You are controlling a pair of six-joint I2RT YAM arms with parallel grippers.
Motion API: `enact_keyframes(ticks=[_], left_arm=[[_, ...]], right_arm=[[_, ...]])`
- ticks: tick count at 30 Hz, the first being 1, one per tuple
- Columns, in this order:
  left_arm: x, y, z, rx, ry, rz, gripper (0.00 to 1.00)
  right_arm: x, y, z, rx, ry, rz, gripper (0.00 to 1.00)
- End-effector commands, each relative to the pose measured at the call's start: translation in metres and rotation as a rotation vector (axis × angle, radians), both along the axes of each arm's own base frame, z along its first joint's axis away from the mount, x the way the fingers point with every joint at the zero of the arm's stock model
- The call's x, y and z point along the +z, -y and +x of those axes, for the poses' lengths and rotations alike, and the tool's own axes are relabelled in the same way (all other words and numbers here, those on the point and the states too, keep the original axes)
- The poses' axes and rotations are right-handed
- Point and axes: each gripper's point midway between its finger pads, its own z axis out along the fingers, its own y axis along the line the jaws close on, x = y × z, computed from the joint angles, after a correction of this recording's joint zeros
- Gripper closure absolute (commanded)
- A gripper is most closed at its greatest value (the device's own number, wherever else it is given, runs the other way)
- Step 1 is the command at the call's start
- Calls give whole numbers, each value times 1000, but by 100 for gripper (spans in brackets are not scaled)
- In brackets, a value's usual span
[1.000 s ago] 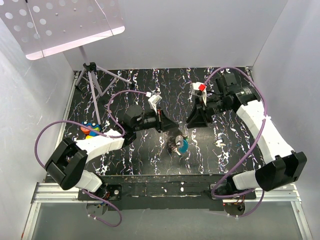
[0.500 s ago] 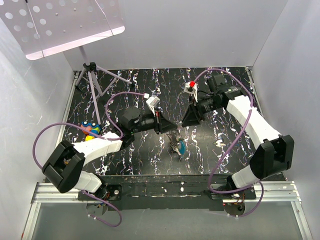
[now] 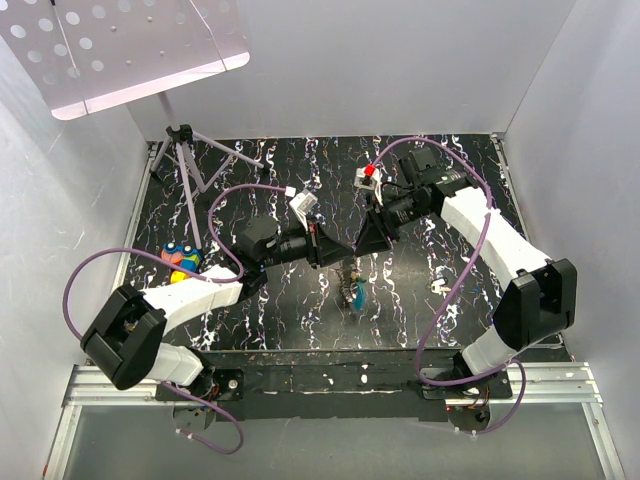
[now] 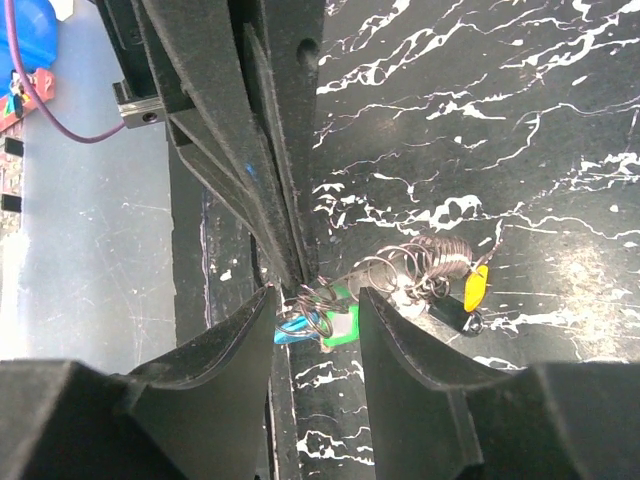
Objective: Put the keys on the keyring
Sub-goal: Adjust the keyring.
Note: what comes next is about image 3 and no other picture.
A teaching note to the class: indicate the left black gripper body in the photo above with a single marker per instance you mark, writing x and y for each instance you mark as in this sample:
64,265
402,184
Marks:
298,245

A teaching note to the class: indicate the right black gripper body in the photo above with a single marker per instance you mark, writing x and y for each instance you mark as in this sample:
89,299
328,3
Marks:
399,212

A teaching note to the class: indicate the silver key with green tag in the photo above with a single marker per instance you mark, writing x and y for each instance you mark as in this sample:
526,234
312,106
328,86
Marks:
440,286

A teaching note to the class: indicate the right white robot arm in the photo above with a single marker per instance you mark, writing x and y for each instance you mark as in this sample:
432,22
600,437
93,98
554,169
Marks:
538,293

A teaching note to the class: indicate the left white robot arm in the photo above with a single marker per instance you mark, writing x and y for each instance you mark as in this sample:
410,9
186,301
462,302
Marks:
126,338

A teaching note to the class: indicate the colourful toy blocks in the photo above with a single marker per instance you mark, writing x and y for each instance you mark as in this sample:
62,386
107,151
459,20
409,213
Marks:
183,256

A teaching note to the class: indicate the perforated music stand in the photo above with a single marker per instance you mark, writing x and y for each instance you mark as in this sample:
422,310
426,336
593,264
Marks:
77,58

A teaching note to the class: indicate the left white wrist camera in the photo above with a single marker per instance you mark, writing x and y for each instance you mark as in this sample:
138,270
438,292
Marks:
301,203

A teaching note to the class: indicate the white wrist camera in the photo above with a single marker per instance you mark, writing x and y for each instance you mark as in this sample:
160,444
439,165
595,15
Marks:
301,203
368,178

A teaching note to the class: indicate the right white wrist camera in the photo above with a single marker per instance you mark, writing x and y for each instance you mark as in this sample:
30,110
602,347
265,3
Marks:
368,178

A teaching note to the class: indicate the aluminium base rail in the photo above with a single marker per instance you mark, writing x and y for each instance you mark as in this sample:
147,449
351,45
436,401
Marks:
386,378

